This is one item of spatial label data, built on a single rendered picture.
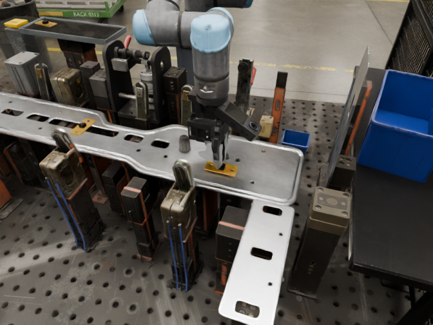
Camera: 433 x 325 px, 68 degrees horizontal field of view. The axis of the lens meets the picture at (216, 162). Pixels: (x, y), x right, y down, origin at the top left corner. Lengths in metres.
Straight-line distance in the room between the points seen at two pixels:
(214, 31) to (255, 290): 0.48
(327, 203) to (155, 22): 0.53
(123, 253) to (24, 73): 0.70
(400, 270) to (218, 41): 0.55
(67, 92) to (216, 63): 0.68
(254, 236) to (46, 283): 0.65
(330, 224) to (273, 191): 0.16
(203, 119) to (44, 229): 0.72
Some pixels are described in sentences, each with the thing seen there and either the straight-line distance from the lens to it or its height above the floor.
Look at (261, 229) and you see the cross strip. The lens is 0.73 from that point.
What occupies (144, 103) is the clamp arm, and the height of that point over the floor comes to 1.04.
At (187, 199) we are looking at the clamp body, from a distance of 0.73.
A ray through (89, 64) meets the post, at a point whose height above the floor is 1.10.
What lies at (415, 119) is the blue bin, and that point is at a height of 1.03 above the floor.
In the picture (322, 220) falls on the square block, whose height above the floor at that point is 1.04.
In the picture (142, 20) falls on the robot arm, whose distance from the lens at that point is 0.77.
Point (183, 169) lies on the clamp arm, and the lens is 0.70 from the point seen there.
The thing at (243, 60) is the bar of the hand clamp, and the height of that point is 1.21.
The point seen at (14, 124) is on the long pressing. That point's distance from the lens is 1.20.
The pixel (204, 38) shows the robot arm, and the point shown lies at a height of 1.36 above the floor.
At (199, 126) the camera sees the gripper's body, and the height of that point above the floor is 1.16.
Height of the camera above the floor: 1.58
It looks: 42 degrees down
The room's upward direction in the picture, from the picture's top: straight up
